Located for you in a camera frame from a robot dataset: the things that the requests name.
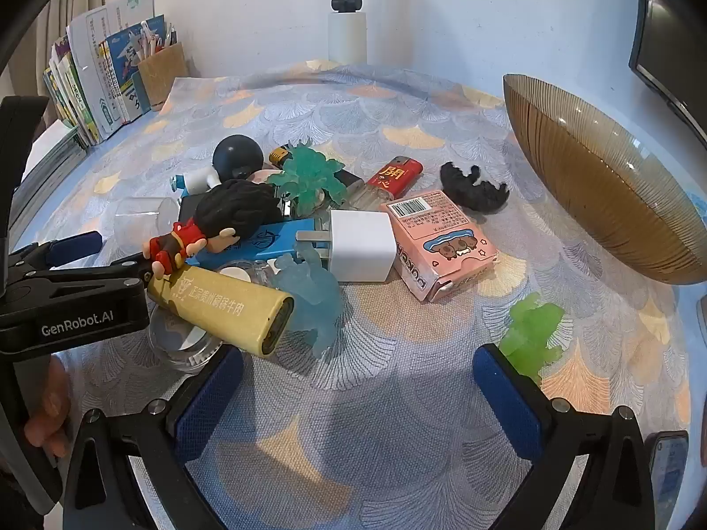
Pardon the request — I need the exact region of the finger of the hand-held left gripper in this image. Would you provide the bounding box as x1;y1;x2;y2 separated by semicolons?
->
49;251;160;289
10;230;104;275

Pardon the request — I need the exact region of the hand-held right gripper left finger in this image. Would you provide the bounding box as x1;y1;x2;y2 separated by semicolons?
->
63;345;247;530

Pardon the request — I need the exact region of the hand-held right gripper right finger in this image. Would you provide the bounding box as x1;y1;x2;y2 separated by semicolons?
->
472;342;655;530

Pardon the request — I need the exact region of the clear plastic cup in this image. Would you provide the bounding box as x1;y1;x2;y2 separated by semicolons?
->
114;196;183;249

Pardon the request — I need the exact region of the clear round capsule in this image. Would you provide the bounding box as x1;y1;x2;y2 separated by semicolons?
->
149;303;224;376
218;259;277;288

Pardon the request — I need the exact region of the green translucent figure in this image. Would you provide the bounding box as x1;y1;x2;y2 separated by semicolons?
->
498;292;567;386

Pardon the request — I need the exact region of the yellow lighter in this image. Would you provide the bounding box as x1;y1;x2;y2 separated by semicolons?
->
146;264;295;358

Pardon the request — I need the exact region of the white teal small tube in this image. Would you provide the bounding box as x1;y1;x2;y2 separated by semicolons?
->
175;171;222;191

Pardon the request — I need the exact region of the black-haired toy figurine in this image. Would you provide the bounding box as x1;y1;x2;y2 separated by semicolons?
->
144;179;282;278

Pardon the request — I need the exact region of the light blue translucent figure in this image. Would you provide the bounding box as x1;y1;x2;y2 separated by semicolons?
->
270;248;344;359

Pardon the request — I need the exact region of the blue lighter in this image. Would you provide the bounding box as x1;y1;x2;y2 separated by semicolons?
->
185;216;332;269

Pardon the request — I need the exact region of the black ball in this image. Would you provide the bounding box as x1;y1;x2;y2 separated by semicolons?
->
213;135;264;182

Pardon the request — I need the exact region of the pink cartoon card box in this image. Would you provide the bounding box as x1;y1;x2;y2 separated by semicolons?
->
378;189;499;303

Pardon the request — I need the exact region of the teal plastic tree figure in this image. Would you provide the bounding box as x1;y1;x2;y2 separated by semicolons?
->
266;144;351;216

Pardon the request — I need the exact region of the white charger plug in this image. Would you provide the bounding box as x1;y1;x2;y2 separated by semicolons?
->
295;208;397;282

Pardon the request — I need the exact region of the black toy hair piece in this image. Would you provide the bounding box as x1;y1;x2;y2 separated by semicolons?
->
440;161;510;213

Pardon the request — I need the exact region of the amber ribbed glass bowl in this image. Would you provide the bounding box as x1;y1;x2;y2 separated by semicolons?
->
502;73;707;286

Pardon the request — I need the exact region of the clear lighter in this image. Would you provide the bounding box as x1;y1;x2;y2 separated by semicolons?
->
331;170;394;212

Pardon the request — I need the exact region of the red lighter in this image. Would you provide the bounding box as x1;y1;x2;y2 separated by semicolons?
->
365;156;423;200

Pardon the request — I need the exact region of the person's left hand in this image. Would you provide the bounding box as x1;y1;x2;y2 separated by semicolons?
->
23;354;74;458

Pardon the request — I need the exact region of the stack of papers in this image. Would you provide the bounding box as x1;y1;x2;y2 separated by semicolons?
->
11;121;89;222

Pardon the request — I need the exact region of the fan-patterned tablecloth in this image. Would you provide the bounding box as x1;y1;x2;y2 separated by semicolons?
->
11;61;694;530

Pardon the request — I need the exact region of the teal bookend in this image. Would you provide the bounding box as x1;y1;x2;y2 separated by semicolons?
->
129;74;152;114

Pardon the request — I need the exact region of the smartphone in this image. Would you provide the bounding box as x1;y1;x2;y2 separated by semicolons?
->
643;431;691;509

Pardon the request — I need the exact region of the row of books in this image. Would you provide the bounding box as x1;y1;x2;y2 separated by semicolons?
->
43;0;167;147

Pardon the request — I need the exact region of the cork pen holder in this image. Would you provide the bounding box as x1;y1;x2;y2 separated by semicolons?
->
137;41;190;111

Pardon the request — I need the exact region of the bunch of pens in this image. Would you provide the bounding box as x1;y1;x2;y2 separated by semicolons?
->
135;19;179;61

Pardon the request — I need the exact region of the beige curtain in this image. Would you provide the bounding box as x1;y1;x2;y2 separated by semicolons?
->
0;0;72;122

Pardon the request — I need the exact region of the white lamp pole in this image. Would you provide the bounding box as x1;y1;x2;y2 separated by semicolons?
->
326;0;370;64

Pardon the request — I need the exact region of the black monitor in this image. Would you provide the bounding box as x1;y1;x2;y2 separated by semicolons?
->
628;0;707;150

